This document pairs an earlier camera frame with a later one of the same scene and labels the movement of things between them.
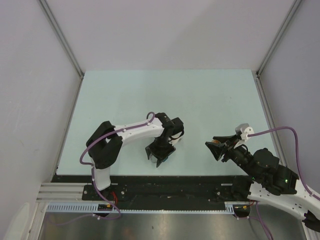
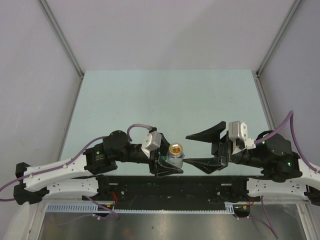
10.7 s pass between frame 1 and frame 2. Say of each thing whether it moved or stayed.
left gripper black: moved
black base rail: stayed
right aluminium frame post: stayed
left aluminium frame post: stayed
